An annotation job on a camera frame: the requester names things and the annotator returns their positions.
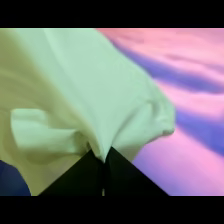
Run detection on white shirt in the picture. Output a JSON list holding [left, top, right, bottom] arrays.
[[0, 28, 177, 197]]

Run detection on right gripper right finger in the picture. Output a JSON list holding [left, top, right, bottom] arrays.
[[103, 146, 170, 197]]

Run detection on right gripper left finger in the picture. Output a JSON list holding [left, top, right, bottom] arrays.
[[39, 149, 105, 197]]

